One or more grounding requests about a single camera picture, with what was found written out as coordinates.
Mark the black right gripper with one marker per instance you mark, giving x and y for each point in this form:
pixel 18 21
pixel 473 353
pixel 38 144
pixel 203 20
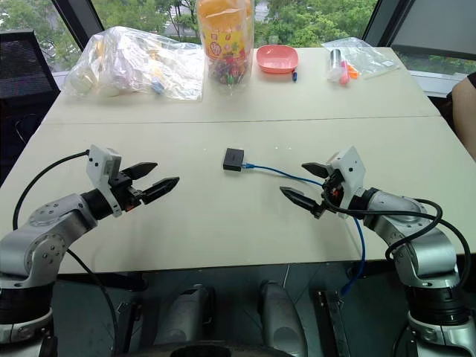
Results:
pixel 331 193

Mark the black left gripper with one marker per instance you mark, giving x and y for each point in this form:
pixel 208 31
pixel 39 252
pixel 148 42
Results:
pixel 125 189

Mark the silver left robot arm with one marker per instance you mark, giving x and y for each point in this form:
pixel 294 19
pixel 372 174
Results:
pixel 41 234

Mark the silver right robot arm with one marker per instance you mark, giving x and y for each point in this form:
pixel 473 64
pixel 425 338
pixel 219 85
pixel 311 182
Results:
pixel 420 241

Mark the small black box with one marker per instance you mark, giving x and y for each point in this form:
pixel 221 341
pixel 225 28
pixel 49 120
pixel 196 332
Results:
pixel 234 159

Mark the large clear plastic bag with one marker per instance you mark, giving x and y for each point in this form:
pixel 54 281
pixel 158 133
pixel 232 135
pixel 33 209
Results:
pixel 130 65

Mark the pink plastic bowl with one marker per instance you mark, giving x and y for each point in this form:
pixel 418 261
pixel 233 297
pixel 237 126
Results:
pixel 277 58

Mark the small clear zip bag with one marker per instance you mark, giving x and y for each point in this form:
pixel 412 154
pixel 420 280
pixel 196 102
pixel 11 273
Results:
pixel 357 59

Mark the grey robot right leg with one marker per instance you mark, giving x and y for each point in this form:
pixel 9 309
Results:
pixel 279 316

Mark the grey robot leg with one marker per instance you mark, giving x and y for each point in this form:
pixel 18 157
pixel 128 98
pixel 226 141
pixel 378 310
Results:
pixel 187 316
pixel 279 316

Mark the grey robot left leg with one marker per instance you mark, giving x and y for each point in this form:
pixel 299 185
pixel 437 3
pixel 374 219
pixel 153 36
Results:
pixel 187 316

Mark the black mesh office chair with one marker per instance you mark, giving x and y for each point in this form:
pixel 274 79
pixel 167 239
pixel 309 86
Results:
pixel 26 93

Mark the clear jar with orange label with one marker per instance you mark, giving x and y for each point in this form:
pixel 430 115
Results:
pixel 226 41

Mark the dark rounded robot torso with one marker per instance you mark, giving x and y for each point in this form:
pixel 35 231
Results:
pixel 227 350

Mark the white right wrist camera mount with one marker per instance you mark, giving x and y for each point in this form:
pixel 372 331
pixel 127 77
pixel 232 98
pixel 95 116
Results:
pixel 351 175

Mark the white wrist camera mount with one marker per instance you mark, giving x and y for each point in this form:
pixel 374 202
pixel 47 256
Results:
pixel 351 175
pixel 101 163

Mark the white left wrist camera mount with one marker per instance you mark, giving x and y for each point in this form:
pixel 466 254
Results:
pixel 101 163

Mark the black metal table bracket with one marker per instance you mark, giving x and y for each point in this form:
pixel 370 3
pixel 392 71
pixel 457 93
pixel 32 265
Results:
pixel 331 320

